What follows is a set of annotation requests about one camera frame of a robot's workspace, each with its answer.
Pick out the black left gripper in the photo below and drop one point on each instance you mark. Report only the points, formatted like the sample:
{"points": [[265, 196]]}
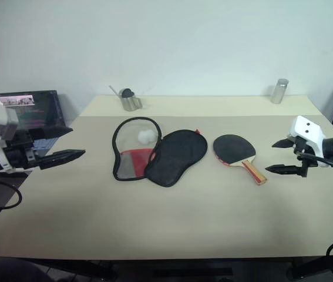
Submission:
{"points": [[22, 147]]}

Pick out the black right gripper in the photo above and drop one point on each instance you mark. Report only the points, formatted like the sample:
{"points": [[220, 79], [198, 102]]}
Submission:
{"points": [[301, 149]]}

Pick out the black rubber table tennis paddle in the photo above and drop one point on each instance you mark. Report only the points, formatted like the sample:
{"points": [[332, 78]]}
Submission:
{"points": [[233, 148]]}

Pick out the black red paddle case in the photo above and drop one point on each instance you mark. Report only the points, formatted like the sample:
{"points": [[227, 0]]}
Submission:
{"points": [[178, 158]]}

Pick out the open laptop computer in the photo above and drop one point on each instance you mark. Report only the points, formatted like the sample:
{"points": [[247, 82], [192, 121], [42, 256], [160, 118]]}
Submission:
{"points": [[48, 108]]}

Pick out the steel cylindrical canister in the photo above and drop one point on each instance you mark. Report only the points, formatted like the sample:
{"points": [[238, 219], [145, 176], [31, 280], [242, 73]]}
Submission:
{"points": [[278, 92]]}

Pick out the thin metal stirring rod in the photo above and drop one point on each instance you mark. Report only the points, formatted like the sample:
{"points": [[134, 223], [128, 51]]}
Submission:
{"points": [[114, 90]]}

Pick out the stainless steel pitcher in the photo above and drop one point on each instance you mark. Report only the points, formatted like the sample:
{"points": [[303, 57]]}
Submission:
{"points": [[129, 103]]}

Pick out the black object in pitcher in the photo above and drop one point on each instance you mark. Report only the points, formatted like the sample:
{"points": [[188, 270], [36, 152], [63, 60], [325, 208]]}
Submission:
{"points": [[127, 93]]}

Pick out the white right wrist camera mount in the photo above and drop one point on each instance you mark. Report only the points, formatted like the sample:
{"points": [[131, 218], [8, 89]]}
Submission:
{"points": [[308, 129]]}

